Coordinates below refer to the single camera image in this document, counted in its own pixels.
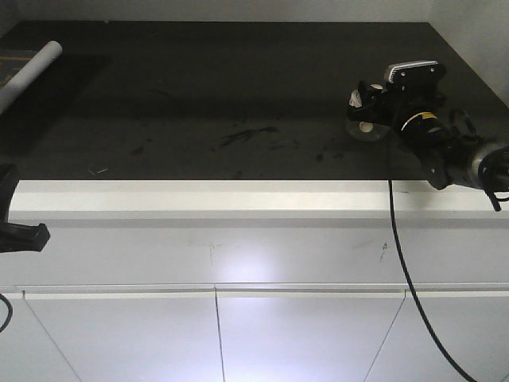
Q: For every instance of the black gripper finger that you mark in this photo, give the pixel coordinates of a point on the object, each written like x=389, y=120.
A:
x=18, y=237
x=9, y=182

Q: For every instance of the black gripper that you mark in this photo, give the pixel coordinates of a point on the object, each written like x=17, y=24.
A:
x=396, y=107

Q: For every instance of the glass jar with white lid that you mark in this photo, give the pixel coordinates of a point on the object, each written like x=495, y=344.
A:
x=364, y=120

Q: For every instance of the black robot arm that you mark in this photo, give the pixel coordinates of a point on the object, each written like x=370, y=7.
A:
x=453, y=154

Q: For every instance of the rolled white paper poster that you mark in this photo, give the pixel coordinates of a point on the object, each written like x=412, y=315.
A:
x=20, y=68

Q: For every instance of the white base cabinet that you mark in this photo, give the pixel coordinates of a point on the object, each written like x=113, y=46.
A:
x=255, y=281

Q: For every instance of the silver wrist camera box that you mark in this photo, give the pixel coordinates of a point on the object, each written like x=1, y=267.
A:
x=414, y=75

